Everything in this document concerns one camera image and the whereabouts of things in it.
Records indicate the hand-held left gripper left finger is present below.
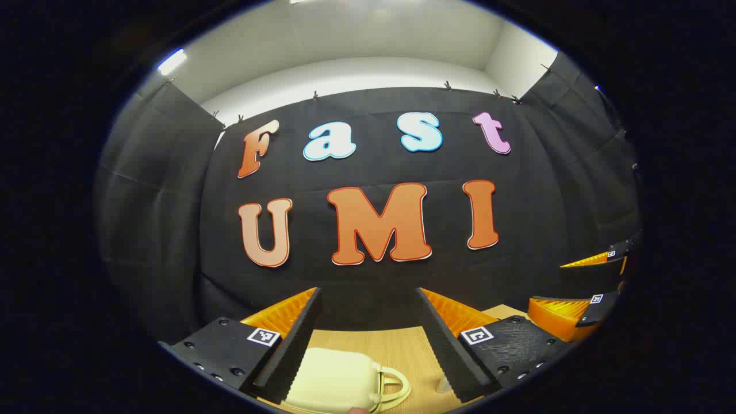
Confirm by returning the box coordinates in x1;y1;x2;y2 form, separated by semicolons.
158;286;323;405

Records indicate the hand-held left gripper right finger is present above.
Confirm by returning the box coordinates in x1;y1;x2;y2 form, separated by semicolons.
415;286;576;404

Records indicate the cream yellow suitcase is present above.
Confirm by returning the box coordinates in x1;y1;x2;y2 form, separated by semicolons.
282;347;412;414

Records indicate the ceiling light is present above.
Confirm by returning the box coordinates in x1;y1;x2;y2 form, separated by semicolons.
158;49;188;76

